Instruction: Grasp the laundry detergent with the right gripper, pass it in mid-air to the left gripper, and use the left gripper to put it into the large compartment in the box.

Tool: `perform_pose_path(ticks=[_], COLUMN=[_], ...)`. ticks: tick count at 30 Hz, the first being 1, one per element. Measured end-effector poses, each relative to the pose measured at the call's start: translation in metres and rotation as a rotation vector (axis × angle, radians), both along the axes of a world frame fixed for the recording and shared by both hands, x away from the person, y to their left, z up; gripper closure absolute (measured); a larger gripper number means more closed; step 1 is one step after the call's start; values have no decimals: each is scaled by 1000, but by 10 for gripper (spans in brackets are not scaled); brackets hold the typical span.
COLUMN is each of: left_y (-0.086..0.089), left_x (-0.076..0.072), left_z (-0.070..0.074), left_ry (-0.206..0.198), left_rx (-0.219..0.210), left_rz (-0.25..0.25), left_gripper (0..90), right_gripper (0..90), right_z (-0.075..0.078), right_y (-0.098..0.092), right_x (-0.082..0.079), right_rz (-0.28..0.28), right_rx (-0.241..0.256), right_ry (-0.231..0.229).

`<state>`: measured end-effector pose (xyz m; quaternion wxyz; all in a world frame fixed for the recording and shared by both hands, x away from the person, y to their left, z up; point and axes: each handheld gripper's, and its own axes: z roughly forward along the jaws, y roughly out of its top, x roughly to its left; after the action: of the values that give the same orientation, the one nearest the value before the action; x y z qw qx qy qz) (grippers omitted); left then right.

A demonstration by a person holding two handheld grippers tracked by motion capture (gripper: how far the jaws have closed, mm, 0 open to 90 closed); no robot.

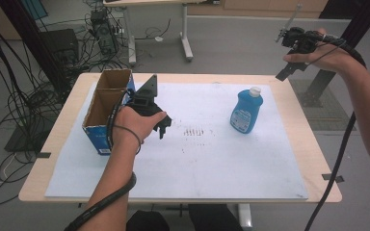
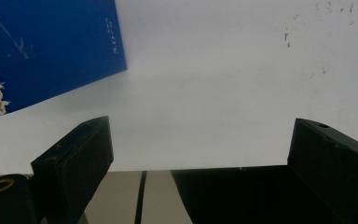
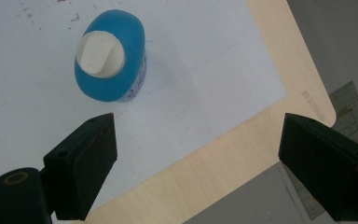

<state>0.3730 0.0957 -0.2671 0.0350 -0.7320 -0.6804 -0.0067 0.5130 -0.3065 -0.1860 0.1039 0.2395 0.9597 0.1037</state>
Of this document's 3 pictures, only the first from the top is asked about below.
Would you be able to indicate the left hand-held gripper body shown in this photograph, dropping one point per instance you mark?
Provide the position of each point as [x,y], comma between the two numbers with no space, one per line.
[144,101]

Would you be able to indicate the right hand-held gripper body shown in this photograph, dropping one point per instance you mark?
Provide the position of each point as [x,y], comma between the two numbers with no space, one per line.
[302,40]

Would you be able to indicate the blue cardboard box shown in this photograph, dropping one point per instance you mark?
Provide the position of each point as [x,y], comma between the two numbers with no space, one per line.
[98,138]

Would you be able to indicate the blue detergent bottle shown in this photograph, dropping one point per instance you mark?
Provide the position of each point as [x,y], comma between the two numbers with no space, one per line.
[245,112]

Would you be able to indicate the person's left hand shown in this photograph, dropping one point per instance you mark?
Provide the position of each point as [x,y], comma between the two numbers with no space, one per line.
[133,125]

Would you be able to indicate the person's right hand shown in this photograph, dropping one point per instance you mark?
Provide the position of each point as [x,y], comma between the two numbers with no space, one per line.
[330,57]

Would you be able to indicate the grey floor mat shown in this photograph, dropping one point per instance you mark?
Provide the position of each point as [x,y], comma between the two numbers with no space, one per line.
[330,109]

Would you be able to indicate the white paper sheet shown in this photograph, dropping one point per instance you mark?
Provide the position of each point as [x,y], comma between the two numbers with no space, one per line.
[205,166]

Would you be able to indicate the white desk with legs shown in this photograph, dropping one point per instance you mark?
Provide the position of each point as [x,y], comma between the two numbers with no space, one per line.
[186,35]

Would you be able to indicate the black computer tower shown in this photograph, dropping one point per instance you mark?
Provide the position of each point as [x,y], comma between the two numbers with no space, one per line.
[104,32]

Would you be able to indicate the person's left leg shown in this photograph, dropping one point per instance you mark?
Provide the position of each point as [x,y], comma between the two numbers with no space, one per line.
[147,221]

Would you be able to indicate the person's leg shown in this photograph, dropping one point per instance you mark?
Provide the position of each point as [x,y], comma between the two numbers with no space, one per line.
[147,221]
[213,218]

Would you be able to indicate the black cabinet box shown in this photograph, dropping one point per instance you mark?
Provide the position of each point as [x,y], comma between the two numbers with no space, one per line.
[61,45]

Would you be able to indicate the person's right leg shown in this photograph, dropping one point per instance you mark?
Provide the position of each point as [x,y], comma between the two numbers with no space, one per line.
[213,218]

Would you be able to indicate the black tape strip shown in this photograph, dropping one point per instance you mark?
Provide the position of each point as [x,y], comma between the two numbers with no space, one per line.
[332,178]
[43,155]

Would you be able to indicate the black metal post with base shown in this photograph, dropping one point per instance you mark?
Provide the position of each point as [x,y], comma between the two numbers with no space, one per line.
[353,29]

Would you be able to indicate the black floor base plate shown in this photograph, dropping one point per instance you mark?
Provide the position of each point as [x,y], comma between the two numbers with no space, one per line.
[25,138]

